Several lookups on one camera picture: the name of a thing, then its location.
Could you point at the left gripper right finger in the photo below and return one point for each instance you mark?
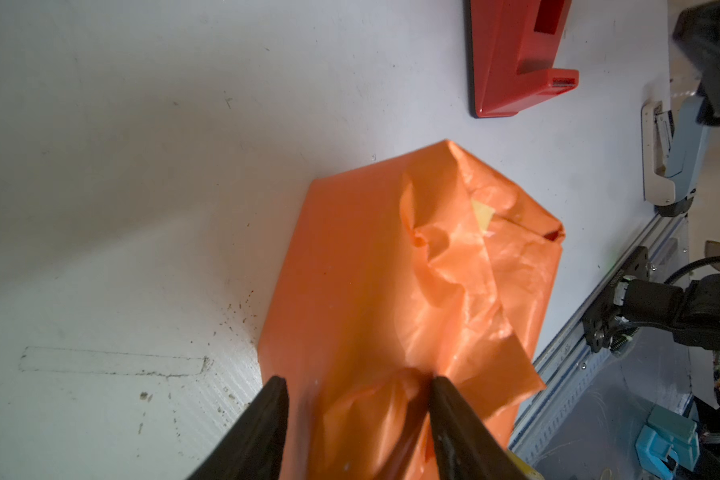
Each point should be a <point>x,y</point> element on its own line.
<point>464,448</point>

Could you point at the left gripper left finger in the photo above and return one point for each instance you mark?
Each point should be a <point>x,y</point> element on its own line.
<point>253,448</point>

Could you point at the yellow orange wrapping paper sheet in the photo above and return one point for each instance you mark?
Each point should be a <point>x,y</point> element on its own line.
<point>429,264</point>

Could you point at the red tape dispenser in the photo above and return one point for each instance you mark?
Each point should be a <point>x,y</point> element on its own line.
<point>511,49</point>

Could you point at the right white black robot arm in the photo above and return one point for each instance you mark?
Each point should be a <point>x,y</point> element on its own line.
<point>692,313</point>

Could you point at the clear tape roll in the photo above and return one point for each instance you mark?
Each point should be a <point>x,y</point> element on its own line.
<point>529,472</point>

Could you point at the light blue phone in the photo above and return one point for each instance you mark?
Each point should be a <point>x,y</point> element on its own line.
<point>673,150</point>

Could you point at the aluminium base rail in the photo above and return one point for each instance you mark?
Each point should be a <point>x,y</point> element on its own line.
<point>594,336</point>

